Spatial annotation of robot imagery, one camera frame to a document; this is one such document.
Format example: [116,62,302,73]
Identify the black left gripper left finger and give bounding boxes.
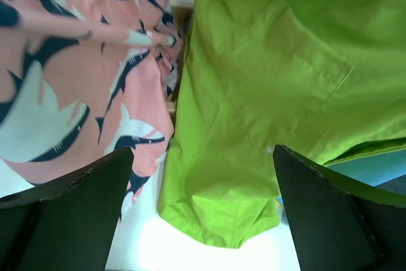
[1,148,133,270]

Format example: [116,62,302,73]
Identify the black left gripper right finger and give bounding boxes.
[273,145,405,270]

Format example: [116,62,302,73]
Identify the lime green shorts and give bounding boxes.
[157,0,405,248]

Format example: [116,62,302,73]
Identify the pink shark print shorts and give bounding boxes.
[1,0,182,213]

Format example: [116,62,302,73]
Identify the wooden clothes rack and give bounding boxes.
[166,3,193,120]

